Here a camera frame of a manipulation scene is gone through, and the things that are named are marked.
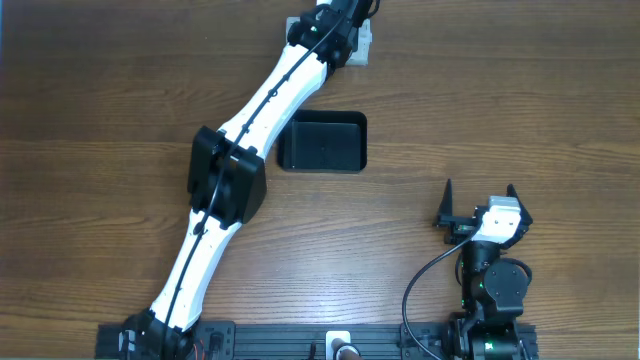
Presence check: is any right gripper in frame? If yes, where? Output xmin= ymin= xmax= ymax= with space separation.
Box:
xmin=432 ymin=178 xmax=534 ymax=246

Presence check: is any black tray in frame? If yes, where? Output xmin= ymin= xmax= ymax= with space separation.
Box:
xmin=276 ymin=109 xmax=369 ymax=175

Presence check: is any white test tube rack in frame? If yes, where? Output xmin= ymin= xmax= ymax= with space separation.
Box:
xmin=285 ymin=16 xmax=375 ymax=67

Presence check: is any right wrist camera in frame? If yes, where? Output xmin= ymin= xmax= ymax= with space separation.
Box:
xmin=472 ymin=195 xmax=523 ymax=245

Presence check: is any mounting rail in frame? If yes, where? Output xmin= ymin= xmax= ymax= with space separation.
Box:
xmin=94 ymin=321 xmax=540 ymax=360

